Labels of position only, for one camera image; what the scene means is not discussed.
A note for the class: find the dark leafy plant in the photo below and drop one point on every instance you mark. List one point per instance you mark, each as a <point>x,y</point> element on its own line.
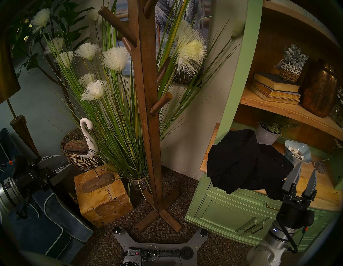
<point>69,13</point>

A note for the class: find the blue shell bowl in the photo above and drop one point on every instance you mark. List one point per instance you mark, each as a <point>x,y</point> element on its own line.
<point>297,154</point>

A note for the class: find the wooden block stool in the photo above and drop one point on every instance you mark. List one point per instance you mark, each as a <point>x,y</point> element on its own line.
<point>101,203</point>

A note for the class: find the green plant in grey pot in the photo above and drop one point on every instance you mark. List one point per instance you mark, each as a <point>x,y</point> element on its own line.
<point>266,136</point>

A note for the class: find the white swan figurine on stand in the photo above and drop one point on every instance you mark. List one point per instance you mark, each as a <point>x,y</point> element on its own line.
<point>88,134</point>

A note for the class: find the thin tan old book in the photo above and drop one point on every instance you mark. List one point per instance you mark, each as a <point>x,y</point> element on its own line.
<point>273,100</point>

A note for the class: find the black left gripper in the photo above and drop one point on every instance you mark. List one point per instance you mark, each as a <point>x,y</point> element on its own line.
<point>29,175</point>

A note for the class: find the artificial grass plant white pompons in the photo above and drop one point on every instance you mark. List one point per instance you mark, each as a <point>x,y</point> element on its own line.
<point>115,57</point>

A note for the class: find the dark old book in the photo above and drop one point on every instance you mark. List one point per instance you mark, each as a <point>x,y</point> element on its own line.
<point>270,80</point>

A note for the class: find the black power strip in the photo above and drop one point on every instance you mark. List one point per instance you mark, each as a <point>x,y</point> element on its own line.
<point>163,253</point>

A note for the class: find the small round grey stone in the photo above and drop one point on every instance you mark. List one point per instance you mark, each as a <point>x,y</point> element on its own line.
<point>320,167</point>

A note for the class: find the wicker basket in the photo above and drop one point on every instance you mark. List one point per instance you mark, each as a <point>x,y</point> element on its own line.
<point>80,161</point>

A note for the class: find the black jacket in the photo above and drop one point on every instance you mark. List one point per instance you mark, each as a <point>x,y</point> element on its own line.
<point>241,161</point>

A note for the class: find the palm wall painting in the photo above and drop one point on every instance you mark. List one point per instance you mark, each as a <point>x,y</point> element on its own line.
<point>198,13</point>

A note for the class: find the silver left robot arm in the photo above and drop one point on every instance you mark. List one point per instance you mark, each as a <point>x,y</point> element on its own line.
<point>8,191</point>

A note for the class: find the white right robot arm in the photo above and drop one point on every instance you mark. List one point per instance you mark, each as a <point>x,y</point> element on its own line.
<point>264,254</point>

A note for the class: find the green wooden hutch cabinet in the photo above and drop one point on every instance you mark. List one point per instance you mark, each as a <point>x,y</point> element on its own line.
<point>241,80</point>

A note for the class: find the blue armchair white piping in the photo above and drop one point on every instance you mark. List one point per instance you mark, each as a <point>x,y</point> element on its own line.
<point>53,222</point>

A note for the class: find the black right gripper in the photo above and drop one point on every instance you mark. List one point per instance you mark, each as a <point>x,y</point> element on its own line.
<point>293,211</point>

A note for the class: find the woven plant pot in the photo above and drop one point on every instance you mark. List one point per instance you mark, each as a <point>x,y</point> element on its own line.
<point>140,183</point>

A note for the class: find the brown wooden coat rack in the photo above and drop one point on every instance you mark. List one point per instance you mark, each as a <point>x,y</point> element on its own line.
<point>146,80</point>

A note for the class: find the glass vase with flowers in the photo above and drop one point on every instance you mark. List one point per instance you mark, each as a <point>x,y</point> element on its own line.
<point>338,110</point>

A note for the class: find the succulent in woven pot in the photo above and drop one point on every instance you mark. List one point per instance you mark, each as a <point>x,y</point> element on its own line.
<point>290,69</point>

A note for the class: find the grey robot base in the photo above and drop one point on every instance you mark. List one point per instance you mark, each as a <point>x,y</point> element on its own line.
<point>126,241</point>

